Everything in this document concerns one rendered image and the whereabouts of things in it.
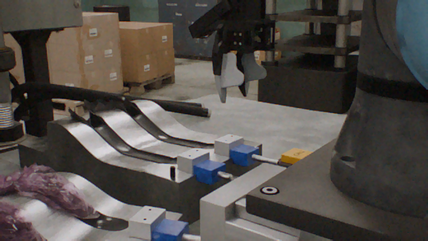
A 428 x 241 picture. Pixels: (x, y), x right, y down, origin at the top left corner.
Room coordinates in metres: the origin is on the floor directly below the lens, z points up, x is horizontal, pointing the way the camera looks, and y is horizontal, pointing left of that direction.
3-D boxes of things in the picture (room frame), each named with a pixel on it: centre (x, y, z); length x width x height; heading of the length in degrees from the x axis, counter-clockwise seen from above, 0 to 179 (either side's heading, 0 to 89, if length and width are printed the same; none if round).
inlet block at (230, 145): (0.88, -0.07, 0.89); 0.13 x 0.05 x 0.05; 52
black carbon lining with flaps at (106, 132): (0.99, 0.17, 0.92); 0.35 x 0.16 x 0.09; 52
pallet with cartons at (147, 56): (5.99, 1.19, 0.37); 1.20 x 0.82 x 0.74; 65
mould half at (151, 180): (1.01, 0.17, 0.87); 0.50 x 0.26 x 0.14; 52
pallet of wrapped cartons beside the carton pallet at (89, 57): (5.07, 1.62, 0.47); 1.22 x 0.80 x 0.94; 61
